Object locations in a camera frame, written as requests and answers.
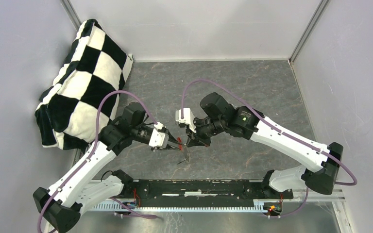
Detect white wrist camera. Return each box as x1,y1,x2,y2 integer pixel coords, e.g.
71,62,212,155
148,121,170,149
175,108,196,133

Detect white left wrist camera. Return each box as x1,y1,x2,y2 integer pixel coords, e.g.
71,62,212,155
148,121,170,149

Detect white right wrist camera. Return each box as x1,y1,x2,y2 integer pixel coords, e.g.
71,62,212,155
175,108,196,133

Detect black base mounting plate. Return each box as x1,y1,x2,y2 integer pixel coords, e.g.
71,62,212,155
118,180,293,208

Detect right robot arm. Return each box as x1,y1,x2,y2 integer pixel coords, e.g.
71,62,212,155
175,92,343,198

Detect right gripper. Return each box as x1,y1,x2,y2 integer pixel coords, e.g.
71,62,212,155
186,116,225,148

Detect white toothed cable duct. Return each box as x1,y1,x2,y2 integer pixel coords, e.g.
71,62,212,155
89,200,267,213

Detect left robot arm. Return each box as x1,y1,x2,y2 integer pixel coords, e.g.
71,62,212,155
33,102,180,233

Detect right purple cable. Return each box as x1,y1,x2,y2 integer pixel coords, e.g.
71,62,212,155
180,79,358,218

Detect black white checkered blanket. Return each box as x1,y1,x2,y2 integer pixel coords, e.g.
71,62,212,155
34,19,134,150

